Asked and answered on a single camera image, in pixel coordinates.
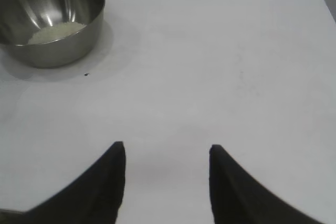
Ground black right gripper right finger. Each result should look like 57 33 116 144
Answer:
209 144 327 224

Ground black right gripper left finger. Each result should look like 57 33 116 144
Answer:
15 141 127 224

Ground stainless steel mixing bowl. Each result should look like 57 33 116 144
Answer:
0 0 106 69

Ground white rice grains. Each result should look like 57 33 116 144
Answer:
27 22 88 45

